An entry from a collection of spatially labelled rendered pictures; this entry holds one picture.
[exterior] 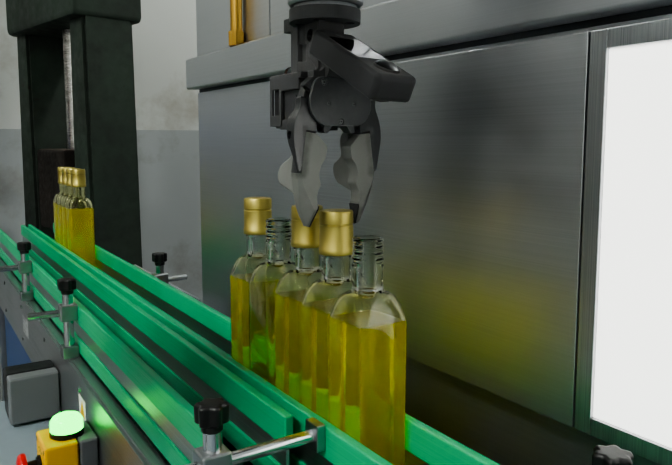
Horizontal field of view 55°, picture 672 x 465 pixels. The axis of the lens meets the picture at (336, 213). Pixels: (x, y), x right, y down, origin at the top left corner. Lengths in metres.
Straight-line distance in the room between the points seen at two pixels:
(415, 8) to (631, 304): 0.39
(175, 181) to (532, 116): 3.61
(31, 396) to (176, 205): 2.97
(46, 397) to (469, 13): 0.94
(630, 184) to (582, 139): 0.06
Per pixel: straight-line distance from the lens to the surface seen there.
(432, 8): 0.74
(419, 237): 0.73
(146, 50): 4.13
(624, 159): 0.57
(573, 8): 0.61
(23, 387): 1.25
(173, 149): 4.11
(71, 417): 1.01
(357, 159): 0.66
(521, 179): 0.62
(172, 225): 4.14
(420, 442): 0.65
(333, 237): 0.64
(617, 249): 0.57
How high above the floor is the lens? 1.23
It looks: 6 degrees down
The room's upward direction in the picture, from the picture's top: straight up
